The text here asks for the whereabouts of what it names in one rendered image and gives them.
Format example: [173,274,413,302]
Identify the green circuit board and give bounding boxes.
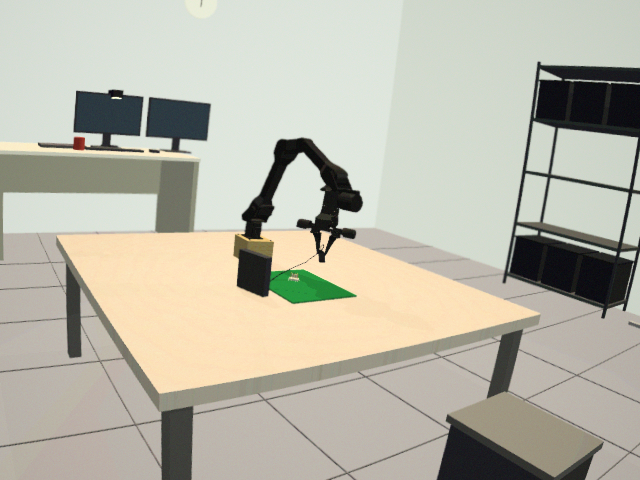
[269,269,357,305]

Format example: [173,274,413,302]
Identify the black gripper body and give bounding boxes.
[296,206,356,239]

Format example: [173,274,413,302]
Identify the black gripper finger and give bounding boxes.
[310,231,322,253]
[324,235,340,256]

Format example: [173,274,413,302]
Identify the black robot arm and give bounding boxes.
[241,137,363,240]

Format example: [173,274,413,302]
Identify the black plug with thin cable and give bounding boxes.
[270,244,325,281]

